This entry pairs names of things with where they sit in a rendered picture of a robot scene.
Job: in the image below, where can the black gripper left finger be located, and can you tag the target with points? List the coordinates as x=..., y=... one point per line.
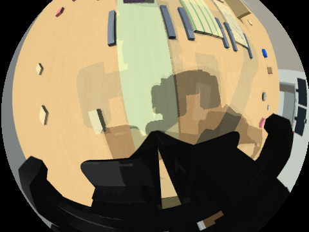
x=142, y=168

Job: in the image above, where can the grey oval stone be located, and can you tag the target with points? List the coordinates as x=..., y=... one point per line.
x=264, y=96

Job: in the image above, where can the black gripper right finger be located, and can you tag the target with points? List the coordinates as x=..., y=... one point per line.
x=181, y=159

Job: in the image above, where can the blue disc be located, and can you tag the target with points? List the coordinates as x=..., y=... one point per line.
x=264, y=53

